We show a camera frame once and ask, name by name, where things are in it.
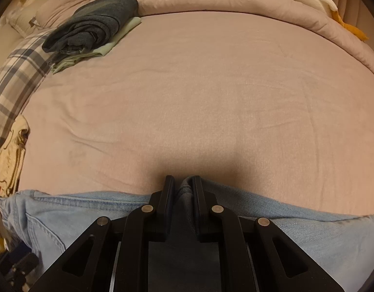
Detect light blue denim pants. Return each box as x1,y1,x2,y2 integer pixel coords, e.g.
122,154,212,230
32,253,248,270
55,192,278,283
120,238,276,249
0,178,374,291

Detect cream printed folded garment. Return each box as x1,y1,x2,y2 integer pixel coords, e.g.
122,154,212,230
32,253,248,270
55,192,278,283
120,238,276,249
0,115,30,198

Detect blue plaid pillow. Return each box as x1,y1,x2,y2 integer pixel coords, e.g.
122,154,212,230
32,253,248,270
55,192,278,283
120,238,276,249
0,29,52,147

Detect pink quilted comforter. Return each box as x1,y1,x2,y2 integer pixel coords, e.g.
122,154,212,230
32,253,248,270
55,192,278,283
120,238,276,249
35,0,374,81

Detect folded dark denim jeans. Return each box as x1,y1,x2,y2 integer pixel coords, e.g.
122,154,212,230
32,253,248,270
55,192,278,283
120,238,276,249
43,0,139,55

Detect folded light green cloth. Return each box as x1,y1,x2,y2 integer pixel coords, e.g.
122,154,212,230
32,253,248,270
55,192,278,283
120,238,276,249
51,17,142,74

